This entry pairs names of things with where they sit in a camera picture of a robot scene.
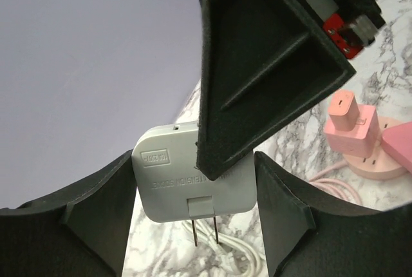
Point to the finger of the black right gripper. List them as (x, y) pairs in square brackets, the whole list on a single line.
[(264, 63)]

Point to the small pink charger adapter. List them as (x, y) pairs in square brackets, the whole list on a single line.
[(343, 110)]

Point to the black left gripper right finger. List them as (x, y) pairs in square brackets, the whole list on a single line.
[(307, 232)]

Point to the pink triangular power strip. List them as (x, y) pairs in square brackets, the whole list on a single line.
[(396, 142)]

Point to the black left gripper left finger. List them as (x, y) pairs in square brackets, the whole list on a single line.
[(79, 230)]

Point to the white usb charger plug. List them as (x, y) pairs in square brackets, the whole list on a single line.
[(171, 186)]

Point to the round pink power strip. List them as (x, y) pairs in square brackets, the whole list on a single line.
[(379, 166)]

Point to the pink cube socket adapter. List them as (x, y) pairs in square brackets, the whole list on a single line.
[(352, 135)]

